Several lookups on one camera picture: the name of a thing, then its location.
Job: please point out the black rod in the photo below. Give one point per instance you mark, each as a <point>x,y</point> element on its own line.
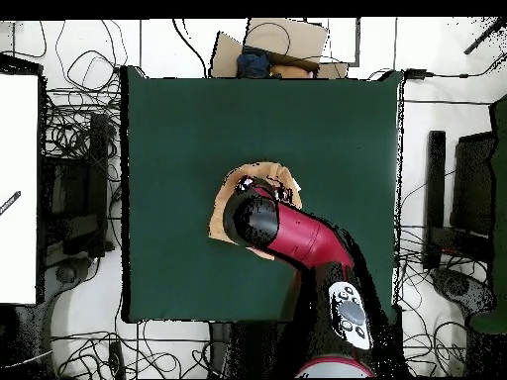
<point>479,41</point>

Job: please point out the black equipment box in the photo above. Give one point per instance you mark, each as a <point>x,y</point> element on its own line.
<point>67,198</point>
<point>473,186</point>

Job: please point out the dark green fabric chair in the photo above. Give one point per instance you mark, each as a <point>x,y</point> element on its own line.
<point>501,198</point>

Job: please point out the black power adapter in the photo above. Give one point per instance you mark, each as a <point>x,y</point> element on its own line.
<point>416,74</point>

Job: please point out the brown cardboard box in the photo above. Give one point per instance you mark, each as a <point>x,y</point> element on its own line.
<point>285,37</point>

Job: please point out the black power strip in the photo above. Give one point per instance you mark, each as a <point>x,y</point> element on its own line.
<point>117,360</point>

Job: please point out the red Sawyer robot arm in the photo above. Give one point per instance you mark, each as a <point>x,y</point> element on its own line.
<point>305,233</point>

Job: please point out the black marker strip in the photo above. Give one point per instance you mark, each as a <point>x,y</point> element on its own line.
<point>11,201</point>

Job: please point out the white panel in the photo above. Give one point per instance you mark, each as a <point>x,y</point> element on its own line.
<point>18,138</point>

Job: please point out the orange garment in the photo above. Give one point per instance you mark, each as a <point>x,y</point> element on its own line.
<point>289,72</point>

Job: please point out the dark green table cloth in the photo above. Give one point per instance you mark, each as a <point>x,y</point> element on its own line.
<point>178,138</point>

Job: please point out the dark blue garment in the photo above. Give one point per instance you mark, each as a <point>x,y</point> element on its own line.
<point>253,65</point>

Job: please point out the tan terry towel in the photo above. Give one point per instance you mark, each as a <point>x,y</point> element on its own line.
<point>218,221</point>

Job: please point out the thin dark frame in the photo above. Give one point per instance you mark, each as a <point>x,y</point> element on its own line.
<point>357,43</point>

